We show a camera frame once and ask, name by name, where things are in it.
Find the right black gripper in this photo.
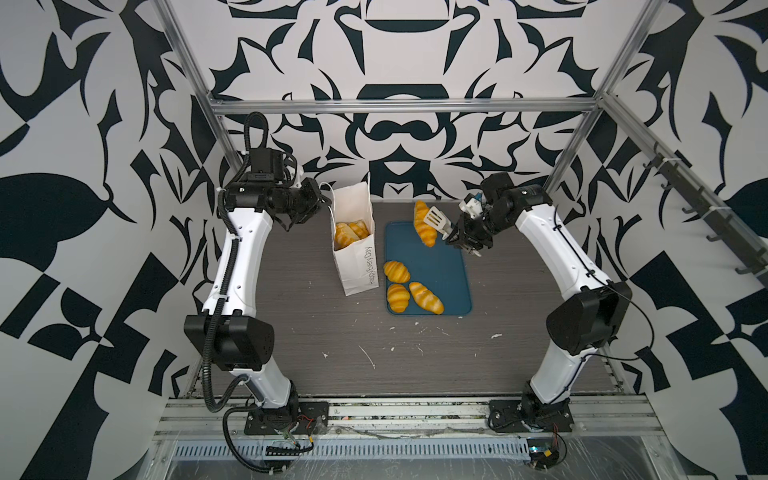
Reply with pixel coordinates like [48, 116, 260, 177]
[443, 211, 510, 250]

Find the fake croissant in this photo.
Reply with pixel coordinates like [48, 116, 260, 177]
[384, 260, 411, 284]
[348, 220, 370, 240]
[413, 200, 437, 248]
[409, 282, 445, 315]
[386, 283, 410, 314]

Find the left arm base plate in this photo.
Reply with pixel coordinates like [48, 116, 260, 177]
[244, 401, 329, 436]

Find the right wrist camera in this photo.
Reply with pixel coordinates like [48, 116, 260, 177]
[464, 193, 484, 219]

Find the teal plastic tray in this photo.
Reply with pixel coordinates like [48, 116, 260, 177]
[384, 221, 472, 317]

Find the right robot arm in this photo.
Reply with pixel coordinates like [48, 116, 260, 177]
[421, 175, 632, 413]

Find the aluminium front rail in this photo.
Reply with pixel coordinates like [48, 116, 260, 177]
[153, 394, 664, 440]

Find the small electronics board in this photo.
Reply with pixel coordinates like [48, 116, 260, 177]
[527, 439, 568, 471]

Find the white paper gift bag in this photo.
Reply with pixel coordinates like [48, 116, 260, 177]
[321, 181, 379, 296]

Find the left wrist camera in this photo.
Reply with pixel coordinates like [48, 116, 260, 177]
[245, 147, 301, 187]

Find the flaky fake pastry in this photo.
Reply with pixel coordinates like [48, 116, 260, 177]
[334, 222, 360, 251]

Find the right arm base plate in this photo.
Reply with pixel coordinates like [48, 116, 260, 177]
[487, 397, 573, 433]

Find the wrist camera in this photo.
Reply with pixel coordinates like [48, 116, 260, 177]
[464, 193, 484, 219]
[245, 147, 301, 187]

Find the black hook rack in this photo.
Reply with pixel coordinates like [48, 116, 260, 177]
[644, 141, 767, 288]

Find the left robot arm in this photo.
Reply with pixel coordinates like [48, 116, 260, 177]
[184, 178, 330, 413]

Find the aluminium cage frame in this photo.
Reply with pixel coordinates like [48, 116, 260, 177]
[149, 0, 768, 397]

